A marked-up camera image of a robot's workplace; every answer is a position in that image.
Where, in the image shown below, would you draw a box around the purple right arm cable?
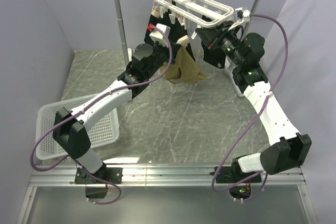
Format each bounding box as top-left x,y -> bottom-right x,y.
211,14 -> 289,201

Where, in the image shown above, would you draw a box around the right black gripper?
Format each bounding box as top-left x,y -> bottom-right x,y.
196,21 -> 245,67

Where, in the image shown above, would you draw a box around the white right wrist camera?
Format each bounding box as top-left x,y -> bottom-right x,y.
229,7 -> 250,30

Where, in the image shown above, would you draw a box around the black hanging garment right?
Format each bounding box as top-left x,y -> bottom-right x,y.
196,23 -> 226,69

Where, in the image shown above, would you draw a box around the white clip hanger frame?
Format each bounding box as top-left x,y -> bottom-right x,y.
151,0 -> 234,39

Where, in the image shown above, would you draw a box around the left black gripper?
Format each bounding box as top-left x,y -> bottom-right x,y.
146,38 -> 182,79

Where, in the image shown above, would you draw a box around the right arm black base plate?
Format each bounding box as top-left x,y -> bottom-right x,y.
216,166 -> 262,184

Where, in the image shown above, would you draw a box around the tan underwear with cream waistband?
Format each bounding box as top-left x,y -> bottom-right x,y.
163,35 -> 207,84

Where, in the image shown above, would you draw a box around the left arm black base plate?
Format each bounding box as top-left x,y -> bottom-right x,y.
74,167 -> 122,184

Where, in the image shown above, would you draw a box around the aluminium mounting rail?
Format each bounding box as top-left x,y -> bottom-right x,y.
28,163 -> 307,187

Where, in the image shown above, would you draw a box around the white plastic laundry basket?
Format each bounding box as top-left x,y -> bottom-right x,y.
35,94 -> 119,160

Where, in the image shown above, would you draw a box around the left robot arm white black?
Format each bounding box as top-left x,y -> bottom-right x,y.
52,42 -> 181,183

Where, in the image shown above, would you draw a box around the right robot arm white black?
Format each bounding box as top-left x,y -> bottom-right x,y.
196,22 -> 312,182

